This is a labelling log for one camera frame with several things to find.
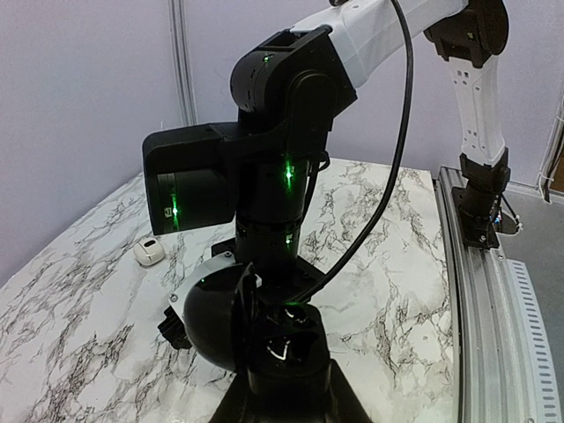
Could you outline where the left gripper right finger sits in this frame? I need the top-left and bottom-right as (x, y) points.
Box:
(328, 360), (373, 423)

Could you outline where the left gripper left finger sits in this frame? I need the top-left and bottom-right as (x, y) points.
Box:
(211, 374), (256, 423)

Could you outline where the black round charging case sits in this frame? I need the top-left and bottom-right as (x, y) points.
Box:
(182, 262), (331, 397)

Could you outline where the white earbud charging case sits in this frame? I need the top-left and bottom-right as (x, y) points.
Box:
(133, 237), (166, 267)

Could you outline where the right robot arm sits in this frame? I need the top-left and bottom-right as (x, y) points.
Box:
(142, 1), (510, 303)

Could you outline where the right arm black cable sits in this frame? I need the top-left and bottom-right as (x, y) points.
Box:
(288, 0), (416, 305)

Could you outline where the aluminium front rail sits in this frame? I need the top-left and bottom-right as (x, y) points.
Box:
(435, 167), (563, 422)

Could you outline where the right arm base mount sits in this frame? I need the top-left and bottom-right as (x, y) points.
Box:
(452, 149), (523, 249)

